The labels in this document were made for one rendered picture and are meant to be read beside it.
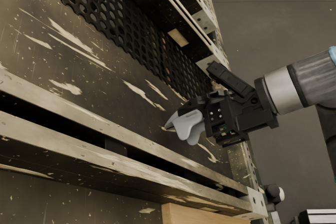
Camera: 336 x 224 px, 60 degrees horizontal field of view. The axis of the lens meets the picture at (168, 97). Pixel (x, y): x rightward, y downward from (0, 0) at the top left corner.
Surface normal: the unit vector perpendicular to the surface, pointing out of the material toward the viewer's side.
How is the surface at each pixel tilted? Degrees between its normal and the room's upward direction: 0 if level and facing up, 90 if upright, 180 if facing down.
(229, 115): 33
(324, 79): 45
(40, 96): 57
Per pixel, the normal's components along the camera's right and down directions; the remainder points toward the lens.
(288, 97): -0.30, 0.34
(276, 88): -0.50, -0.15
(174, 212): 0.84, -0.36
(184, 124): -0.58, -0.37
